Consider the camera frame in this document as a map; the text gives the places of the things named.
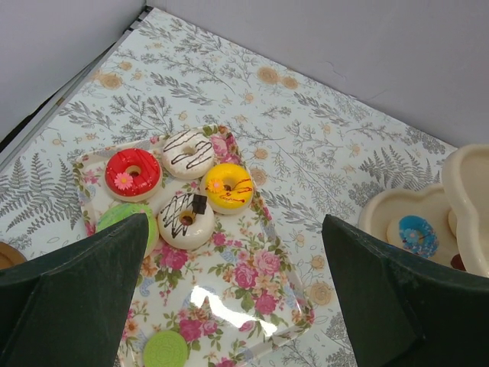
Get floral serving tray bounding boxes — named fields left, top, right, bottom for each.
left=73, top=125, right=314, bottom=366

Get yellow glazed donut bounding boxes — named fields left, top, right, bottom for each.
left=200, top=163, right=254, bottom=215

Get white donut chocolate stripes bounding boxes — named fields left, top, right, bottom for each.
left=161, top=129, right=215, bottom=180

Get red glazed donut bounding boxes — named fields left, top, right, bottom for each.
left=105, top=148, right=163, bottom=203

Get cream three-tier dessert stand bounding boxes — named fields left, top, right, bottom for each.
left=358, top=144, right=488, bottom=277

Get green glazed donut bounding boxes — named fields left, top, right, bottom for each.
left=96, top=203, right=160, bottom=256

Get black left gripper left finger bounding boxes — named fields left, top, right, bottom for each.
left=1, top=213, right=149, bottom=366

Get white donut with chocolate square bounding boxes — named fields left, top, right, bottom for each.
left=157, top=193, right=215, bottom=250

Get aluminium frame rail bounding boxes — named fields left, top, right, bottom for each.
left=1, top=1, right=152, bottom=168

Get blue glazed donut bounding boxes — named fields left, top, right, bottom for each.
left=387, top=215, right=439, bottom=258

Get brown wooden coaster far left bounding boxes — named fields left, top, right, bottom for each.
left=0, top=242, right=26, bottom=270

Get green round biscuit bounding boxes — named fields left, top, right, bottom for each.
left=143, top=330, right=188, bottom=367

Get floral tablecloth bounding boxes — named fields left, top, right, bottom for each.
left=1, top=9, right=452, bottom=366

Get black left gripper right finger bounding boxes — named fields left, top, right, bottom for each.
left=322, top=215, right=488, bottom=366

